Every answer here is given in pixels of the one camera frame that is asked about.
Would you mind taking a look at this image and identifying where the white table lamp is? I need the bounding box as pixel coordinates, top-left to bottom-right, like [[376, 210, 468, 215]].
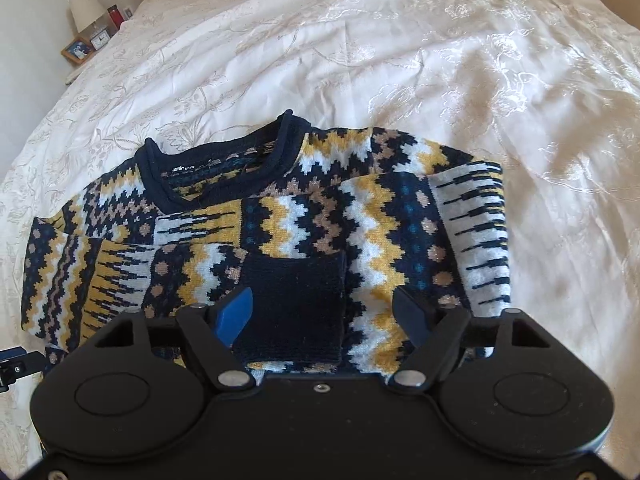
[[69, 0, 108, 32]]

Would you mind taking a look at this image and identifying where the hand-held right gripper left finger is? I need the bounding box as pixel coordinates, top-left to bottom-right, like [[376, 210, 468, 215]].
[[92, 287, 254, 395]]

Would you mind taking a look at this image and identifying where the navy yellow patterned knit sweater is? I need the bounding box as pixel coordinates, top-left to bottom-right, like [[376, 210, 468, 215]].
[[20, 109, 514, 377]]

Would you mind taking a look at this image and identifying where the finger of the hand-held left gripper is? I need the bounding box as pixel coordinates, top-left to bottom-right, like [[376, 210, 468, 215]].
[[0, 346, 47, 394]]

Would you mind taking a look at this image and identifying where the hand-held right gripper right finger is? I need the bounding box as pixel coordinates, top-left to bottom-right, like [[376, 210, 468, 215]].
[[387, 287, 552, 395]]

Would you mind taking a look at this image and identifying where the white embroidered bedspread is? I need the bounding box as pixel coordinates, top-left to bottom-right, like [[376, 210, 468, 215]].
[[0, 0, 640, 466]]

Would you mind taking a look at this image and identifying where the wooden photo frame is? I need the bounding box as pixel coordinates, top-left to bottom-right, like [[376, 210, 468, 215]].
[[60, 35, 96, 65]]

